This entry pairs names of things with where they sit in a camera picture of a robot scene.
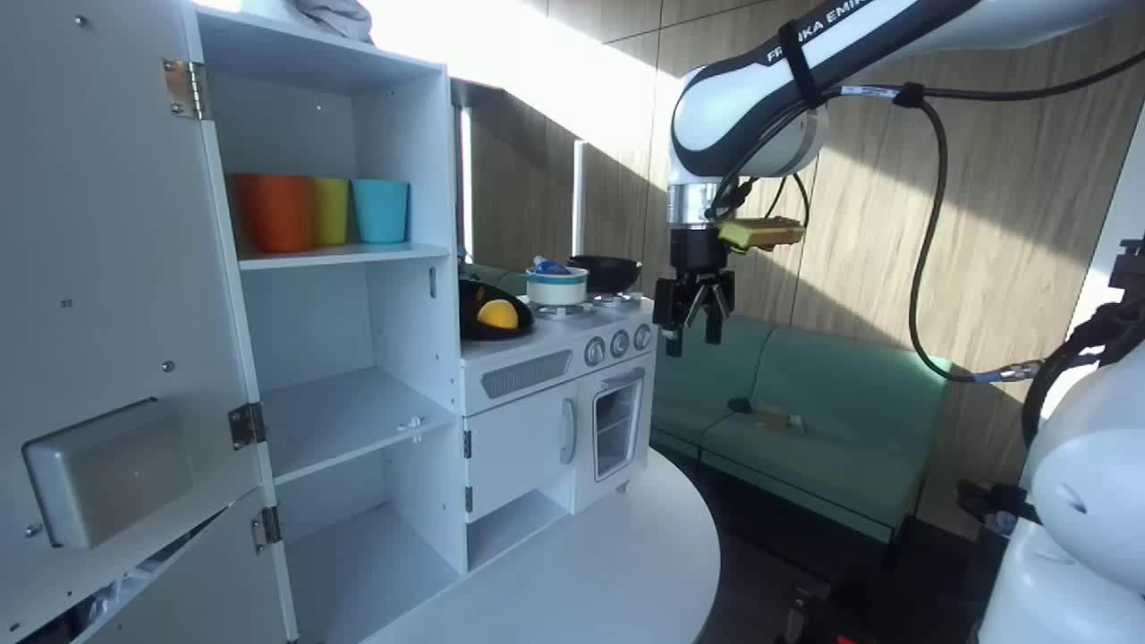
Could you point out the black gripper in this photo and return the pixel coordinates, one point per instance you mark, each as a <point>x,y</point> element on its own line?
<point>697,258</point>

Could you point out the wrist camera with yellow mount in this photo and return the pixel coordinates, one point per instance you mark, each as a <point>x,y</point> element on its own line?
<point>760,233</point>

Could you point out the green sofa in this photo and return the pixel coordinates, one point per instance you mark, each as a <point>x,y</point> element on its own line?
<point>827,424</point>

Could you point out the black bowl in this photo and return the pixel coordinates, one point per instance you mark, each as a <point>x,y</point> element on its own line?
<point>605,275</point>
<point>474,294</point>

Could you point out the orange cup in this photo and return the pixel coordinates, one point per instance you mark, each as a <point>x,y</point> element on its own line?
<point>277,214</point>

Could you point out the round white table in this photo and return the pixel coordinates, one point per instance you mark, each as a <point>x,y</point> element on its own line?
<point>644,566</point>

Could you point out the white shelf cabinet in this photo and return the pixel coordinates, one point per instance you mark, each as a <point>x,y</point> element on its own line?
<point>355,350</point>

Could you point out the white toy kitchen stove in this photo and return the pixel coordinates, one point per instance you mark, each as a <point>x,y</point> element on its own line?
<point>554,420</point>

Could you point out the white cabinet door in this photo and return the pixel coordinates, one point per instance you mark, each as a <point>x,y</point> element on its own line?
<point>121,338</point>

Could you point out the yellow-green cup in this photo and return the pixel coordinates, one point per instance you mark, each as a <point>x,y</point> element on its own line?
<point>330,214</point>

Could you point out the blue cup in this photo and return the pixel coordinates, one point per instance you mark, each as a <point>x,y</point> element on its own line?
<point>382,208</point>

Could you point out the yellow toy ball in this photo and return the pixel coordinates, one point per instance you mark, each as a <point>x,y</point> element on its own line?
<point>498,312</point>

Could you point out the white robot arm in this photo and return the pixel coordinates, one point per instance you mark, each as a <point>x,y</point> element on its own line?
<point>1075,559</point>

